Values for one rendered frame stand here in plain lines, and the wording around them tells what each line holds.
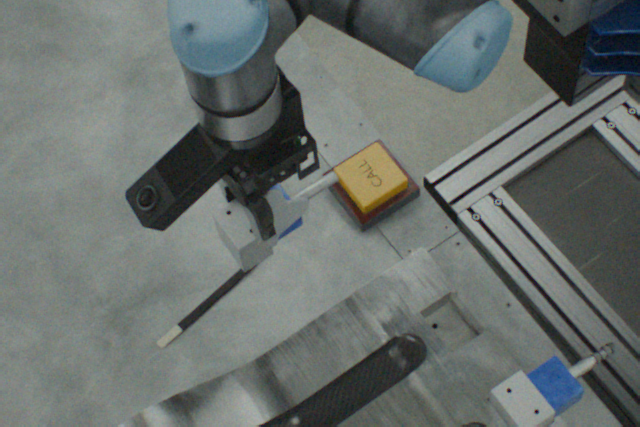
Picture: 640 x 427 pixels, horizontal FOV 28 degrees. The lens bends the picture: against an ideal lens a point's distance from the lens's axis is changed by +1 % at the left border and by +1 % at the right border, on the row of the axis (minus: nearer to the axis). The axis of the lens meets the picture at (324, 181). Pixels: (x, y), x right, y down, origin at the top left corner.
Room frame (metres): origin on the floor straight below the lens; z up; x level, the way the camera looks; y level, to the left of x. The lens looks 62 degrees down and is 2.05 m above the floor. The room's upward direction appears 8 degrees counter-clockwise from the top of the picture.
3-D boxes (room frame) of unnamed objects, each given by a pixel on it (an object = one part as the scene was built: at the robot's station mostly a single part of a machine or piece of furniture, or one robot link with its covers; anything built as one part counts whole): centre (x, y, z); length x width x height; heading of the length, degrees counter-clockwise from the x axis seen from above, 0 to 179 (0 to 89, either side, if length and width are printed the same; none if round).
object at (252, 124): (0.57, 0.07, 1.17); 0.08 x 0.08 x 0.05
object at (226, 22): (0.57, 0.06, 1.25); 0.09 x 0.08 x 0.11; 138
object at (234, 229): (0.58, 0.05, 0.93); 0.13 x 0.05 x 0.05; 118
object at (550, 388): (0.38, -0.20, 0.89); 0.13 x 0.05 x 0.05; 117
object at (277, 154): (0.58, 0.06, 1.09); 0.09 x 0.08 x 0.12; 117
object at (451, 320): (0.46, -0.11, 0.87); 0.05 x 0.05 x 0.04; 27
